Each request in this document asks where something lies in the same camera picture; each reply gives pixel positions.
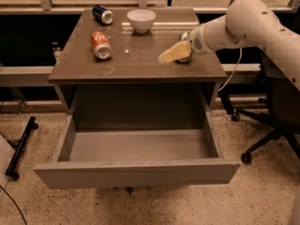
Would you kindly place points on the white bowl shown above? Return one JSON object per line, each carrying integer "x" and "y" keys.
{"x": 141, "y": 20}

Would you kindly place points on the grey cabinet with top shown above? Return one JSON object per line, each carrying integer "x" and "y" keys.
{"x": 134, "y": 56}

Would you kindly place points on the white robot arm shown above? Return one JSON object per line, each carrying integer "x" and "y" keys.
{"x": 266, "y": 192}

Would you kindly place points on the blue soda can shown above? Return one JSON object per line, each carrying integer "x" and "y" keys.
{"x": 102, "y": 15}

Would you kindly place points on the black office chair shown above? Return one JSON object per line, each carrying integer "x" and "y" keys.
{"x": 268, "y": 116}

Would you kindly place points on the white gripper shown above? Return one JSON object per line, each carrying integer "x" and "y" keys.
{"x": 197, "y": 41}

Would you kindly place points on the green soda can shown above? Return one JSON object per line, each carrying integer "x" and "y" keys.
{"x": 187, "y": 52}

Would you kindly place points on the open grey top drawer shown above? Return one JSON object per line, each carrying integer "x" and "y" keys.
{"x": 154, "y": 136}

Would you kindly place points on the black wheeled stand base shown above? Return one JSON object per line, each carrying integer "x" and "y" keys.
{"x": 18, "y": 148}

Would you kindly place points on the red soda can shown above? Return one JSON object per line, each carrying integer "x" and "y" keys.
{"x": 101, "y": 45}

